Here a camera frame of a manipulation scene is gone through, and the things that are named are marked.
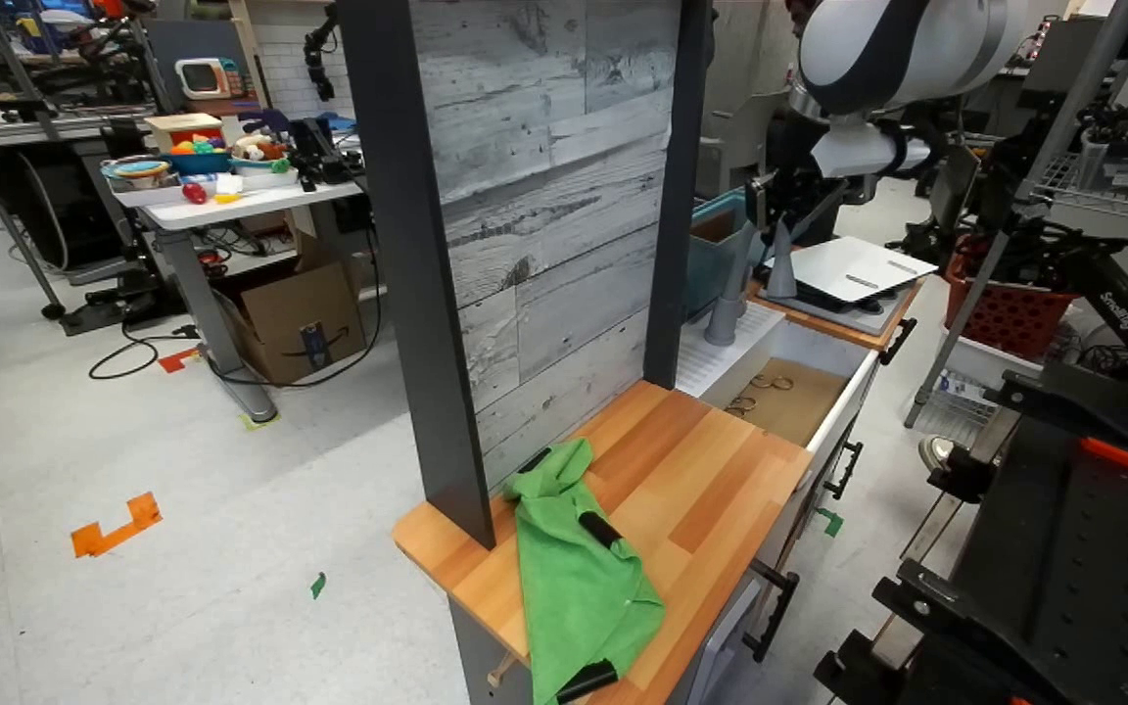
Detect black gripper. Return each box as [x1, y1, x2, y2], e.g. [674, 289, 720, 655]
[746, 105, 859, 263]

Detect white tray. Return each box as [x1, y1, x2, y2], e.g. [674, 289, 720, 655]
[784, 229, 942, 311]

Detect large blue storage bin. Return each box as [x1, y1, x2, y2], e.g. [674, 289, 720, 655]
[685, 187, 762, 319]

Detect wooden stove counter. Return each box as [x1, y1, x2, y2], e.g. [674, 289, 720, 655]
[746, 278, 925, 357]

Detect white sink basin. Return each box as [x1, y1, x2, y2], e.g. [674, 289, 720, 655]
[669, 297, 884, 456]

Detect grey wood-look backsplash panel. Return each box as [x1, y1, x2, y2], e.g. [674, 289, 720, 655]
[403, 0, 682, 494]

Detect red plastic crate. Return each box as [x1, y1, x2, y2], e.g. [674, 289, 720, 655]
[942, 237, 1080, 364]

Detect wooden kitchen countertop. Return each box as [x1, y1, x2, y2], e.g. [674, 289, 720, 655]
[389, 375, 816, 705]

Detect round silver disc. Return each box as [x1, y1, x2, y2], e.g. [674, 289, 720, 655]
[913, 435, 959, 480]

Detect white kitchen cabinet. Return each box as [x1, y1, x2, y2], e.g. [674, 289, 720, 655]
[447, 332, 884, 705]

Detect small black clip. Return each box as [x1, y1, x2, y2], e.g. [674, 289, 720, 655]
[575, 507, 627, 550]

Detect green cloth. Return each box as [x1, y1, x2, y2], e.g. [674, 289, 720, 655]
[500, 435, 669, 705]

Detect black device on table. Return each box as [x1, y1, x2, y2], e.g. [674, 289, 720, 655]
[284, 113, 367, 194]

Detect black perforated equipment stand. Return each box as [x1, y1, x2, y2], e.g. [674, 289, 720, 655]
[810, 357, 1128, 705]

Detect brown cardboard box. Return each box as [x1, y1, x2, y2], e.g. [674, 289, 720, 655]
[217, 249, 373, 391]

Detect white work table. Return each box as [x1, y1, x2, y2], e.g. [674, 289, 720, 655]
[111, 164, 373, 429]

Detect yellow white toy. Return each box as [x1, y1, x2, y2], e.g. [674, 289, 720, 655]
[209, 168, 252, 207]

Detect blue bowl with toy fruit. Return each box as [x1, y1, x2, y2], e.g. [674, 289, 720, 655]
[166, 133, 238, 180]

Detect small screen device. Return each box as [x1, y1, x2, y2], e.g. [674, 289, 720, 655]
[173, 56, 248, 105]

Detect wooden toy box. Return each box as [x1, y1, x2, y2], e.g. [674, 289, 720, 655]
[141, 110, 230, 156]

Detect small orange floor tape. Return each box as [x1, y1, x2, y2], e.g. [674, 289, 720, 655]
[158, 339, 209, 378]

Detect large orange floor tape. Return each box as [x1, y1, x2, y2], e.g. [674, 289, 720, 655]
[68, 490, 169, 562]

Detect narrow dark kitchen post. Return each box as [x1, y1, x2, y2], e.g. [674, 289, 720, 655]
[638, 0, 718, 391]

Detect black cabinet handle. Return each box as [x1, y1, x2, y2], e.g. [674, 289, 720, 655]
[822, 435, 870, 505]
[873, 311, 920, 370]
[742, 554, 805, 667]

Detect wide dark kitchen post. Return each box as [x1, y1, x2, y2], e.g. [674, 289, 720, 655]
[335, 0, 500, 550]

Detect orange stand handle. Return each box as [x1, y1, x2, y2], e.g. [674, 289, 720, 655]
[1074, 429, 1128, 477]

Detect black floor cable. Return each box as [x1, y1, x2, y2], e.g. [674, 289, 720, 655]
[83, 319, 204, 386]

